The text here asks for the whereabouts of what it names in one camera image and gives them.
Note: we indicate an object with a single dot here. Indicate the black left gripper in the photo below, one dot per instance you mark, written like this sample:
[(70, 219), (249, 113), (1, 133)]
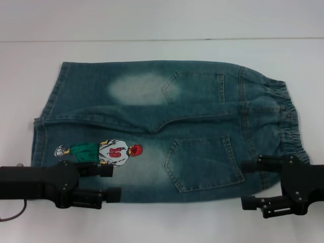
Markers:
[(38, 182)]

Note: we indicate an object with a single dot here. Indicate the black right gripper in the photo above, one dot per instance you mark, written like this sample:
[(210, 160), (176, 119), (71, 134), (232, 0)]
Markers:
[(303, 183)]

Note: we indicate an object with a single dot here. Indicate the blue denim shorts with print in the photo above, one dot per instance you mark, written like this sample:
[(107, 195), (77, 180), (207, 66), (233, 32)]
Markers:
[(197, 121)]

